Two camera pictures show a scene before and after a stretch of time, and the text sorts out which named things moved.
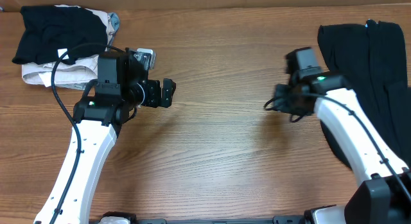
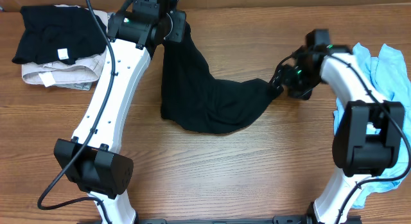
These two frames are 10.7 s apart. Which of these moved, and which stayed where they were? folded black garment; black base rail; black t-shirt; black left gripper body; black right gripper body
Moved: black t-shirt; black left gripper body; black right gripper body
Stayed: black base rail; folded black garment
